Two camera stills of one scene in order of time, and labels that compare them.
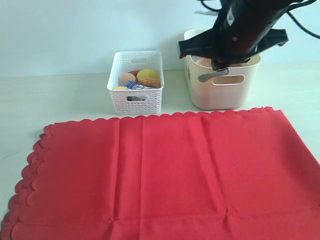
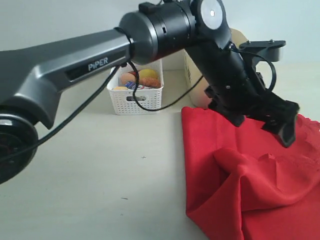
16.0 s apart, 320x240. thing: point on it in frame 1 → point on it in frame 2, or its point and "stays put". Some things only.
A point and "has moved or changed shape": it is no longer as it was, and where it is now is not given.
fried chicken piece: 151,82 stays put
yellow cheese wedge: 120,88 stays put
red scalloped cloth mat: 236,174 has moved or changed shape
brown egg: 126,77 stays put
